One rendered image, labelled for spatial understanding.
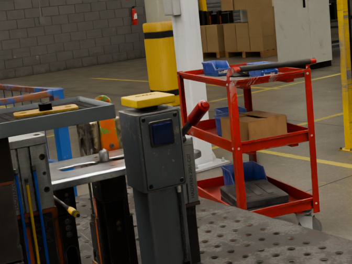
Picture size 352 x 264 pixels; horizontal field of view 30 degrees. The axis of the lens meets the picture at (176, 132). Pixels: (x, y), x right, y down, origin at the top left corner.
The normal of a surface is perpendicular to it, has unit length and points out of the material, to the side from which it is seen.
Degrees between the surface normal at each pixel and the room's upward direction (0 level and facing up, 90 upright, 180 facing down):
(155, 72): 90
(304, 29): 90
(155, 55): 90
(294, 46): 90
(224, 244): 0
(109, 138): 78
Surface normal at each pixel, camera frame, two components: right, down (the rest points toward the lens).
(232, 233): -0.11, -0.98
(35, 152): 0.45, 0.12
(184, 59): -0.80, 0.19
